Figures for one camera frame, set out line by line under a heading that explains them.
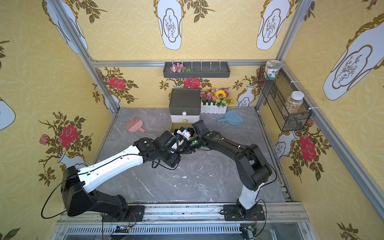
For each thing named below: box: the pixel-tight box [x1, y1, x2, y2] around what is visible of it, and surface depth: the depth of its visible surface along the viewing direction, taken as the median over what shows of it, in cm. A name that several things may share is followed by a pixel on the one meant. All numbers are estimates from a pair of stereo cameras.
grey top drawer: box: [169, 107, 201, 116], surface depth 97 cm
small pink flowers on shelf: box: [170, 62, 191, 73], surface depth 89 cm
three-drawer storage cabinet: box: [169, 88, 201, 132], surface depth 102 cm
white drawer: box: [170, 114, 200, 123], surface depth 102 cm
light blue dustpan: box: [218, 110, 244, 125], surface depth 116 cm
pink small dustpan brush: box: [123, 117, 148, 135], surface depth 112 cm
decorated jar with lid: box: [265, 59, 283, 80], surface depth 87 cm
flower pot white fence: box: [199, 87, 234, 115], surface depth 109 cm
